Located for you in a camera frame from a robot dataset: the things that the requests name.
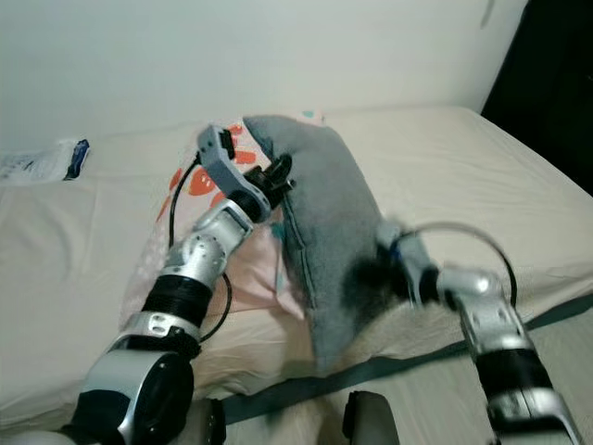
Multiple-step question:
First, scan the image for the grey pillow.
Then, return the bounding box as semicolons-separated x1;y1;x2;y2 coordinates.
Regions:
243;114;404;376

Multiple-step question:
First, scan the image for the pink pillow with orange spots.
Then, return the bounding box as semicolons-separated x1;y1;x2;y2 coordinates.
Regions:
120;111;325;325

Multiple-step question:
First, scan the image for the bed with cream sheet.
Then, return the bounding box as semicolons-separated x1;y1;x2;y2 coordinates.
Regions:
0;105;593;432

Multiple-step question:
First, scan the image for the grey robot right leg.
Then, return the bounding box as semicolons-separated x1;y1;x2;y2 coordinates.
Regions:
343;389;404;445

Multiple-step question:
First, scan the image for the white plastic packet blue end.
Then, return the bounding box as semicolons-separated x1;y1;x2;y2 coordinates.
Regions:
0;139;91;184

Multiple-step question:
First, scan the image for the large black case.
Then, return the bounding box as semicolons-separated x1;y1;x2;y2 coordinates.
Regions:
482;0;593;196

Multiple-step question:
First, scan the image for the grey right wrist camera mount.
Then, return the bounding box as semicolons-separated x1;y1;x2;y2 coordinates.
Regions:
375;218;432;298

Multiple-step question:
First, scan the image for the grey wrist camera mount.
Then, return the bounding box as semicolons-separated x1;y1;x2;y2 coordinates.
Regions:
197;125;246;200
375;218;432;298

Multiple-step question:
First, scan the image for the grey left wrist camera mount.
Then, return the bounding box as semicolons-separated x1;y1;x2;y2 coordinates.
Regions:
197;125;246;200

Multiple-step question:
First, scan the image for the dark teal bed frame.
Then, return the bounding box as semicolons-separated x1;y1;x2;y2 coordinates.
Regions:
222;292;593;427

